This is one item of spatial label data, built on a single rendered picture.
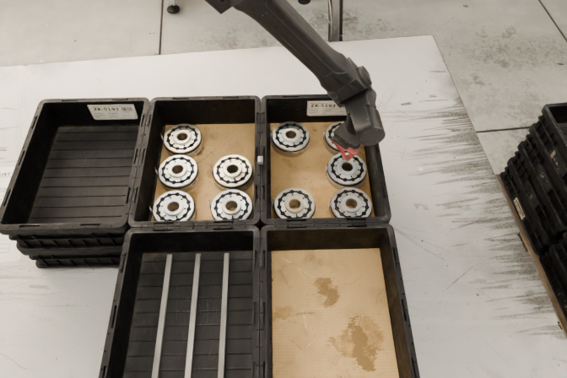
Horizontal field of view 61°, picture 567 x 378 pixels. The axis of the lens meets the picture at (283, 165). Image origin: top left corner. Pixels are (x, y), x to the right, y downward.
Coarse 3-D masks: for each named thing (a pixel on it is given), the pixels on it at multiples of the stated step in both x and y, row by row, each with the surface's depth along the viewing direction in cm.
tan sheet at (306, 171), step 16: (272, 128) 136; (320, 128) 136; (272, 144) 133; (320, 144) 133; (272, 160) 130; (288, 160) 130; (304, 160) 130; (320, 160) 130; (272, 176) 127; (288, 176) 127; (304, 176) 127; (320, 176) 127; (368, 176) 127; (272, 192) 124; (320, 192) 124; (368, 192) 124; (272, 208) 121; (320, 208) 121
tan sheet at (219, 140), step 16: (208, 128) 136; (224, 128) 136; (240, 128) 136; (208, 144) 133; (224, 144) 133; (240, 144) 133; (160, 160) 130; (208, 160) 130; (208, 176) 127; (160, 192) 124; (192, 192) 124; (208, 192) 124; (176, 208) 121; (208, 208) 121
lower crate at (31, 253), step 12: (24, 252) 116; (36, 252) 116; (48, 252) 116; (60, 252) 117; (72, 252) 117; (84, 252) 117; (96, 252) 117; (108, 252) 117; (120, 252) 117; (36, 264) 125; (48, 264) 124; (60, 264) 124; (72, 264) 125; (84, 264) 125; (96, 264) 125; (108, 264) 125
